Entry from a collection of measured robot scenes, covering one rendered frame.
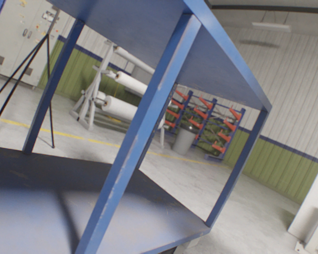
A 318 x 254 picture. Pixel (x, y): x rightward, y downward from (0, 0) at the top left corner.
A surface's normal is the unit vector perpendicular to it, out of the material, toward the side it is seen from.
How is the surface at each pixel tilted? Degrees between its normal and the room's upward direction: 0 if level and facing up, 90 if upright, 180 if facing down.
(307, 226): 90
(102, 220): 90
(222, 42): 90
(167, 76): 90
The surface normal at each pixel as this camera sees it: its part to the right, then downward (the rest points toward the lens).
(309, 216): -0.62, -0.23
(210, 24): 0.67, 0.35
